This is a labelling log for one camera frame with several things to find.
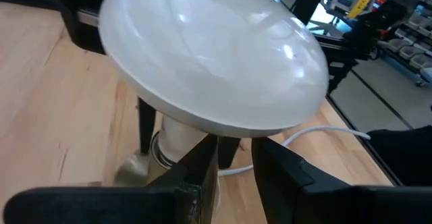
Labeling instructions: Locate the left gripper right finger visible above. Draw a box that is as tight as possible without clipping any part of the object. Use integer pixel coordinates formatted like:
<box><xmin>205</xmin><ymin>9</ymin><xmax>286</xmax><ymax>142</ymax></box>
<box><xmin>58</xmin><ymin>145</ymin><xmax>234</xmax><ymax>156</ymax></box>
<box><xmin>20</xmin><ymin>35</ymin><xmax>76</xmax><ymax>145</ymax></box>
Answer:
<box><xmin>251</xmin><ymin>137</ymin><xmax>432</xmax><ymax>224</ymax></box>

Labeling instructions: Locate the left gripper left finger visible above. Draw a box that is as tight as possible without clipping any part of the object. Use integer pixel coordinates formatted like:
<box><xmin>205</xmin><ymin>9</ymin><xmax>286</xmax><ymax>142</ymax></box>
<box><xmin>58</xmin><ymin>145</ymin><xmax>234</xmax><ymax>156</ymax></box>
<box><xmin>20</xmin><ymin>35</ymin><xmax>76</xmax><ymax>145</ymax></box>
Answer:
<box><xmin>2</xmin><ymin>134</ymin><xmax>221</xmax><ymax>224</ymax></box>

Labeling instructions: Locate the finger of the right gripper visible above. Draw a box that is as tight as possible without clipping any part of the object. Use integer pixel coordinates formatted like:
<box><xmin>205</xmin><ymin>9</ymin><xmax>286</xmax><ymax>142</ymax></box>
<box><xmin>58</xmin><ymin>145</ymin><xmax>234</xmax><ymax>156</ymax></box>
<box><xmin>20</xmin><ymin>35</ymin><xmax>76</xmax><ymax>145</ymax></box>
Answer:
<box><xmin>217</xmin><ymin>136</ymin><xmax>242</xmax><ymax>170</ymax></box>
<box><xmin>138</xmin><ymin>97</ymin><xmax>158</xmax><ymax>156</ymax></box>

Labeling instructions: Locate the brass lamp socket base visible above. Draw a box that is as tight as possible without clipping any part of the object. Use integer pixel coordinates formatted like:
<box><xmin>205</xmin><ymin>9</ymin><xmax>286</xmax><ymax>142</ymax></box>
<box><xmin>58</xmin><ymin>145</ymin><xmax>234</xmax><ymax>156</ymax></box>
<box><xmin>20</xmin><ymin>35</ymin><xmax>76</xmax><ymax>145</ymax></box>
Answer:
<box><xmin>113</xmin><ymin>131</ymin><xmax>190</xmax><ymax>188</ymax></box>

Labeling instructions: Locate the white flood lightbulb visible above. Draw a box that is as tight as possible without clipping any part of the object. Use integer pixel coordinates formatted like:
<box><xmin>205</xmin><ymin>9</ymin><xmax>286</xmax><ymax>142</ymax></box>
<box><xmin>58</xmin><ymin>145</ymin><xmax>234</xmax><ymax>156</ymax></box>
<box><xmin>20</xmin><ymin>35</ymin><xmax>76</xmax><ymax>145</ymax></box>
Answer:
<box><xmin>98</xmin><ymin>0</ymin><xmax>330</xmax><ymax>164</ymax></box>

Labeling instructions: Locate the grey storage bin rack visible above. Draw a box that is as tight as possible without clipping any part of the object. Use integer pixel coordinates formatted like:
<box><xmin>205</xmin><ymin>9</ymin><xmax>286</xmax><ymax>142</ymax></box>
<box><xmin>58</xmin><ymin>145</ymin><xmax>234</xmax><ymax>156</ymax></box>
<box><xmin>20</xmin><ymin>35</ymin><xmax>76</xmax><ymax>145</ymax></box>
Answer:
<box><xmin>377</xmin><ymin>13</ymin><xmax>432</xmax><ymax>86</ymax></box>

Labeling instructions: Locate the yellow equipment housing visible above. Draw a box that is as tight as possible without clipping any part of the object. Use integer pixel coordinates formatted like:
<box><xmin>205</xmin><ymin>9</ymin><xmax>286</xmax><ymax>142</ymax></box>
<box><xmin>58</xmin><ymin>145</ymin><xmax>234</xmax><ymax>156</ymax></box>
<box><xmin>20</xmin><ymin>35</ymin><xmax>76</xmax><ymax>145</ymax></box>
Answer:
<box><xmin>339</xmin><ymin>0</ymin><xmax>375</xmax><ymax>19</ymax></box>

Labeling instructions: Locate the white lamp cord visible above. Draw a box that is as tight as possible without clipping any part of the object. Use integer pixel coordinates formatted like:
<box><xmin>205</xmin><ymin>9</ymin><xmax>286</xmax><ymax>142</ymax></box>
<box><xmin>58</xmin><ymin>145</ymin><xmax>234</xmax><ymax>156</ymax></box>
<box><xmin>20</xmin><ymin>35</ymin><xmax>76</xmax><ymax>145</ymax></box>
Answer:
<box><xmin>217</xmin><ymin>125</ymin><xmax>372</xmax><ymax>177</ymax></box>

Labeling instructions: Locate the black aluminium table frame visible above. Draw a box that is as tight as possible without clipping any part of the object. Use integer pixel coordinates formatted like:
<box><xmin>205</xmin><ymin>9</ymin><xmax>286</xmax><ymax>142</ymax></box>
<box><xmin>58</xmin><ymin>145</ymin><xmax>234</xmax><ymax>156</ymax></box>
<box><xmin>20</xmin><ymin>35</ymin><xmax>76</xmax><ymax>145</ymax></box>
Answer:
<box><xmin>292</xmin><ymin>0</ymin><xmax>406</xmax><ymax>187</ymax></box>

